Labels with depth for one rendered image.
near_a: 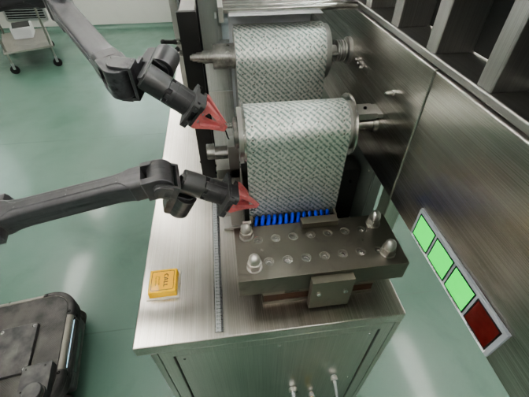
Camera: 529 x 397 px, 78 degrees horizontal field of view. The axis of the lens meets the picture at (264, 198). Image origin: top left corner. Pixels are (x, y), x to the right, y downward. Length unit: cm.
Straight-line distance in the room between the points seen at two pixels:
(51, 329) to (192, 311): 105
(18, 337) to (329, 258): 144
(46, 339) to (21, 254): 89
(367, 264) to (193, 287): 45
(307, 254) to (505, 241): 41
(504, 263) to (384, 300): 42
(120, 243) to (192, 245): 137
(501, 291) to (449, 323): 152
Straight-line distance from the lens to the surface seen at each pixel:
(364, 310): 90
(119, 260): 224
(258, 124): 72
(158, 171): 75
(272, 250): 80
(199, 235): 102
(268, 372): 109
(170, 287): 90
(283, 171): 79
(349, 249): 83
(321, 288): 79
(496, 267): 58
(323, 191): 86
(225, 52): 94
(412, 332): 198
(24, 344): 183
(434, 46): 69
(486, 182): 57
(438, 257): 67
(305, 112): 75
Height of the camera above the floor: 166
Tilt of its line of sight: 43 degrees down
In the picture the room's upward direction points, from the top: straight up
